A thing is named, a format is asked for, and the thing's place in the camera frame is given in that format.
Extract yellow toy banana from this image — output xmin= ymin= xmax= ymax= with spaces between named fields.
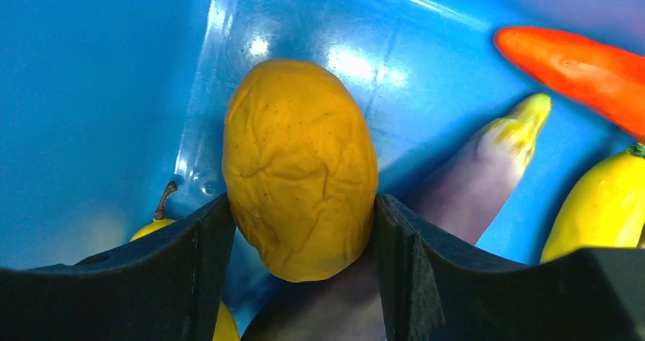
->
xmin=540 ymin=142 xmax=644 ymax=263

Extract orange toy lemon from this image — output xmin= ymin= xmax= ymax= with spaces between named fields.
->
xmin=221 ymin=59 xmax=378 ymax=282

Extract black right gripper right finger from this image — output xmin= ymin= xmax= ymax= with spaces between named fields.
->
xmin=373 ymin=195 xmax=644 ymax=340

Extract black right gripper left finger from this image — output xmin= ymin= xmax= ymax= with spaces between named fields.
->
xmin=1 ymin=195 xmax=235 ymax=340

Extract purple toy eggplant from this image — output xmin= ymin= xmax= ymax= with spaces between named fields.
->
xmin=243 ymin=94 xmax=552 ymax=340

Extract yellow toy pear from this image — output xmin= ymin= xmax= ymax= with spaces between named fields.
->
xmin=129 ymin=181 xmax=240 ymax=341

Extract blue plastic bin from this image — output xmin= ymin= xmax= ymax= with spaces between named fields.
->
xmin=0 ymin=0 xmax=645 ymax=335

